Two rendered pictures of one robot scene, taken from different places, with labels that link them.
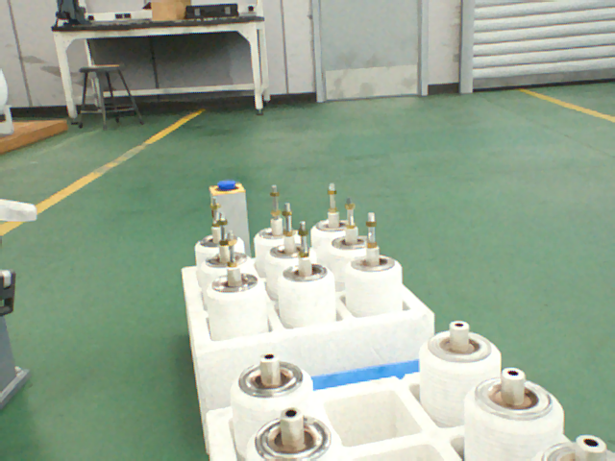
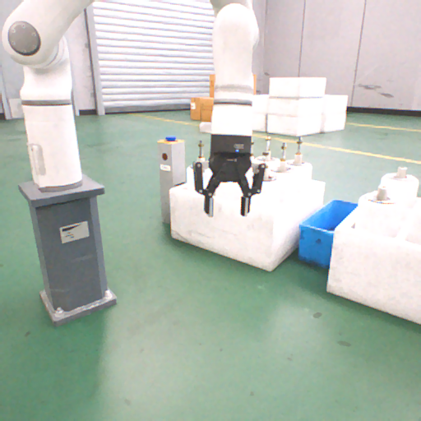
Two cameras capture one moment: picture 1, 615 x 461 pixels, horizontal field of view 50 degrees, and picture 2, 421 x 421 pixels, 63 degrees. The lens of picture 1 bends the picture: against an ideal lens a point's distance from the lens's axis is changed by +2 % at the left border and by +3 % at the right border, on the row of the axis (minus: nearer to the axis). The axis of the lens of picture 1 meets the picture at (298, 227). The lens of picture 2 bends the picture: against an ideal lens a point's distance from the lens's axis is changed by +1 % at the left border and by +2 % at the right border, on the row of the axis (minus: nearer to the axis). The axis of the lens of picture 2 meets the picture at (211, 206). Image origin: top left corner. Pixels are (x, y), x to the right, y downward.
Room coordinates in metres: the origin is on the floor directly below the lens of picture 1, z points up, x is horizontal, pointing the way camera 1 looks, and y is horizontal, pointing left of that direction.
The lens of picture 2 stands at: (0.34, 0.86, 0.52)
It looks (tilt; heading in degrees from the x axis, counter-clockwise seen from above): 20 degrees down; 319
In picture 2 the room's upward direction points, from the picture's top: straight up
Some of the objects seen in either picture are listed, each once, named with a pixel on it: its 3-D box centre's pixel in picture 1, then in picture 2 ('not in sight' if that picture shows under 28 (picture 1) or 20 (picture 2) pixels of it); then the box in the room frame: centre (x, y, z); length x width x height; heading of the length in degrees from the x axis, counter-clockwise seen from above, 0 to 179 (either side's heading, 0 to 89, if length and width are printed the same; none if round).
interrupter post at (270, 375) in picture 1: (270, 369); (382, 193); (0.66, 0.04, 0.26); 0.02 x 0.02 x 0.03
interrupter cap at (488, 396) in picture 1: (512, 398); not in sight; (0.59, -0.21, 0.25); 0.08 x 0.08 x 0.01
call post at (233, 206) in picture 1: (233, 255); (173, 182); (1.37, 0.15, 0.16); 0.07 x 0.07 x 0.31; 12
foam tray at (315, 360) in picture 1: (295, 330); (248, 210); (1.11, 0.02, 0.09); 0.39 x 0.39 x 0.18; 12
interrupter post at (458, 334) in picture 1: (458, 337); (401, 173); (0.71, -0.19, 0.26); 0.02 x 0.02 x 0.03
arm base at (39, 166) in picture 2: not in sight; (54, 146); (1.11, 0.63, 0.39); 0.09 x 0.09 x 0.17; 86
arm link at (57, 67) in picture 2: not in sight; (41, 65); (1.11, 0.63, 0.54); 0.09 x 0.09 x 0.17; 53
